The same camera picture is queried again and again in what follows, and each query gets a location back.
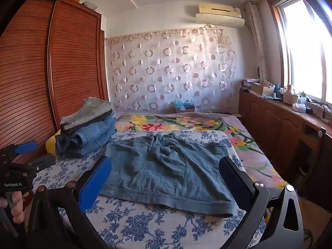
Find circle-patterned sheer curtain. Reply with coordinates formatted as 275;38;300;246
105;27;237;113

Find black charger cable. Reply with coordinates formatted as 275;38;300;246
305;101;332;123

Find window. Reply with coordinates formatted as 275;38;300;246
268;0;332;107

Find yellow cushion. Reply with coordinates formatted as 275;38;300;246
45;134;56;154

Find cardboard box with blue items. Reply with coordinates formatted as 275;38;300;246
174;99;195;114

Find folded grey pants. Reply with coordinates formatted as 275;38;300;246
60;97;114;125

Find folded dark pants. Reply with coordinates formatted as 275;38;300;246
61;110;115;136

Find folded denim jeans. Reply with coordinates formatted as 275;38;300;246
55;114;117;159

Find person's left hand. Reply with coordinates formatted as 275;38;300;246
0;190;25;224

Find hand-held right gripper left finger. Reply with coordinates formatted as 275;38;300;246
27;156;112;249

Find wall air conditioner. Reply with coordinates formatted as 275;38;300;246
195;2;245;28

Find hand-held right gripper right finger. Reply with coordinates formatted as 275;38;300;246
218;156;304;249

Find white window curtain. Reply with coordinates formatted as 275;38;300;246
245;1;271;82

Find stack of papers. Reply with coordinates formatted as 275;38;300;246
242;78;260;88

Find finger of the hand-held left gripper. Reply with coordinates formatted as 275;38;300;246
5;140;38;159
26;154;56;180

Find white plastic jug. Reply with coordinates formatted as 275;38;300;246
283;84;295;105

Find blue floral sheet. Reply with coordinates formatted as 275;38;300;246
32;130;267;249

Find brown wooden side cabinet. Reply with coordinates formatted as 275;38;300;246
239;88;332;205

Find open cardboard box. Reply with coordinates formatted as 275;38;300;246
251;82;274;96

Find blue-grey pants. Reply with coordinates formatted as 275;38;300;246
100;132;240;218

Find brown slatted wardrobe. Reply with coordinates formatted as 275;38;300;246
0;0;109;162

